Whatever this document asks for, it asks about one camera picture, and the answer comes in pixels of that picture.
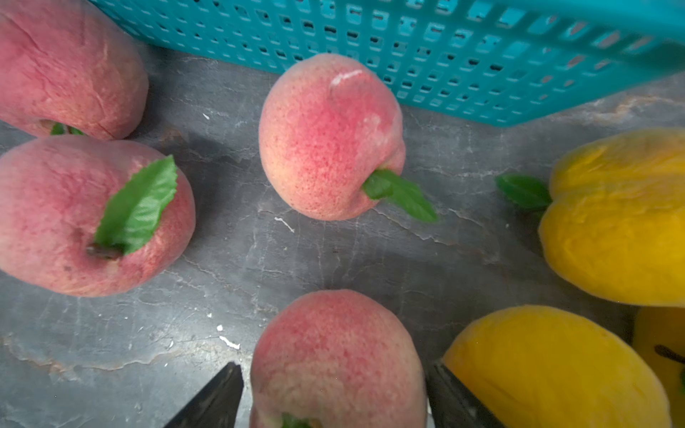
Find yellow peach with red blush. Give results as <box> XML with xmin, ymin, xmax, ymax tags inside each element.
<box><xmin>496</xmin><ymin>127</ymin><xmax>685</xmax><ymax>308</ymax></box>

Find pink peach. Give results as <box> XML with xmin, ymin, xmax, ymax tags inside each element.
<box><xmin>1</xmin><ymin>135</ymin><xmax>196</xmax><ymax>297</ymax></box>
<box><xmin>250</xmin><ymin>290</ymin><xmax>427</xmax><ymax>427</ymax></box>
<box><xmin>1</xmin><ymin>1</ymin><xmax>149</xmax><ymax>140</ymax></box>
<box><xmin>259</xmin><ymin>53</ymin><xmax>438</xmax><ymax>222</ymax></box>

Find teal plastic basket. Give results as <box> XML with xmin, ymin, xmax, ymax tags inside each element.
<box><xmin>98</xmin><ymin>0</ymin><xmax>684</xmax><ymax>127</ymax></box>

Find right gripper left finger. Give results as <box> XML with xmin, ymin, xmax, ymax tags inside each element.
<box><xmin>165</xmin><ymin>362</ymin><xmax>244</xmax><ymax>428</ymax></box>

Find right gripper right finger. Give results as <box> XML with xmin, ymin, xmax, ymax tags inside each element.
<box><xmin>426</xmin><ymin>360</ymin><xmax>505</xmax><ymax>428</ymax></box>

